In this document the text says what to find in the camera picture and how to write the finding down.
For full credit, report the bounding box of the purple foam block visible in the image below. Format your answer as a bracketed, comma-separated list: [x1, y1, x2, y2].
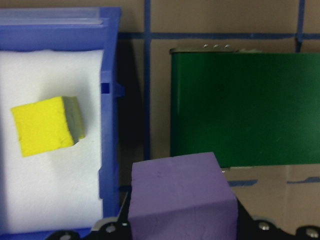
[127, 151, 238, 240]

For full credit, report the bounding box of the yellow foam block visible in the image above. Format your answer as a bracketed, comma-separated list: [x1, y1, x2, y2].
[10, 96, 85, 158]

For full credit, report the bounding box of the white foam pad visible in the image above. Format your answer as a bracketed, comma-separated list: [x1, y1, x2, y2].
[0, 49, 105, 235]

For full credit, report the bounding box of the blue plastic storage bin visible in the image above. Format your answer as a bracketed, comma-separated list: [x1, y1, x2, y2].
[0, 6, 125, 240]

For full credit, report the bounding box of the green conveyor belt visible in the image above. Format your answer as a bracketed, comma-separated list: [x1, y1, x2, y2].
[169, 44, 320, 169]

